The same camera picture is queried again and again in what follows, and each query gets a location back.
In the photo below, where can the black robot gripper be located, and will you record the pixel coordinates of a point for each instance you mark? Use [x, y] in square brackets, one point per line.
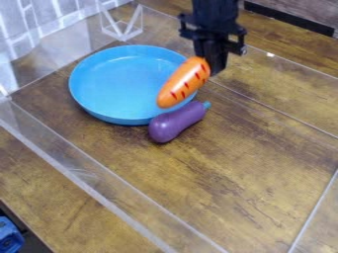
[213, 29]

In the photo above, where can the orange toy carrot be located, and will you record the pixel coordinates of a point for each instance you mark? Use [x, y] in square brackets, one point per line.
[186, 80]

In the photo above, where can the blue round plastic tray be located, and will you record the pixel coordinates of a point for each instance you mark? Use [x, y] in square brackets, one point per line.
[115, 83]

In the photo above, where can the black baseboard strip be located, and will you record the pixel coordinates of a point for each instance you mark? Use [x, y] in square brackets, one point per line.
[290, 19]

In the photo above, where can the purple toy eggplant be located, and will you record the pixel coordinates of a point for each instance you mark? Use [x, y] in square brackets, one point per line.
[167, 125]

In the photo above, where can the white patterned curtain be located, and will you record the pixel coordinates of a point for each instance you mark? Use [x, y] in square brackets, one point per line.
[29, 20]

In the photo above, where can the blue object at corner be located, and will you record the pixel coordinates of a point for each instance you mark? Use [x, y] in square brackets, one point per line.
[11, 237]

